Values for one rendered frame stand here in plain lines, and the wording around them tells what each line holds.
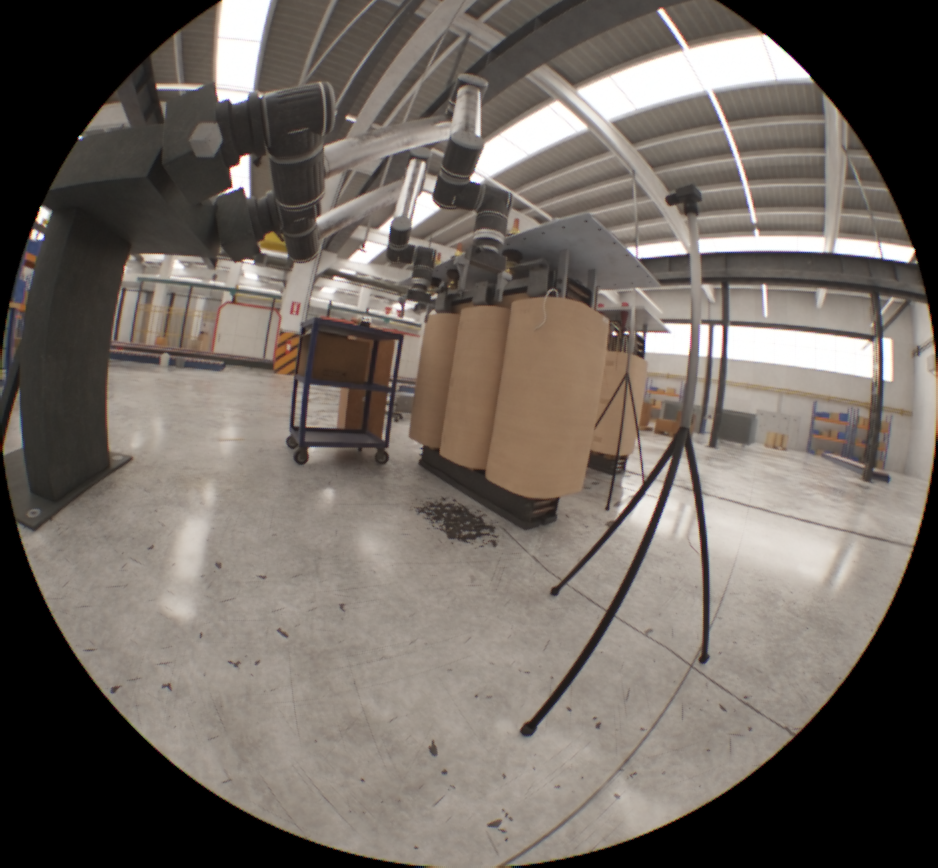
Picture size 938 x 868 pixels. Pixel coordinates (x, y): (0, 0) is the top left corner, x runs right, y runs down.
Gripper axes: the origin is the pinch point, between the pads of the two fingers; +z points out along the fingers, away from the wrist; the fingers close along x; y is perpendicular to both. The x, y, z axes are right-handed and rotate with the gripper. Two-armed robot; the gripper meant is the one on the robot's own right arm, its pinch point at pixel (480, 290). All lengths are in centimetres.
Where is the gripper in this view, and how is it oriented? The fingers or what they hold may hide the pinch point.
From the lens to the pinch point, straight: 101.4
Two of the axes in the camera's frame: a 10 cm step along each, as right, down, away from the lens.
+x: 8.8, 1.1, 4.7
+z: -1.5, 9.9, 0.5
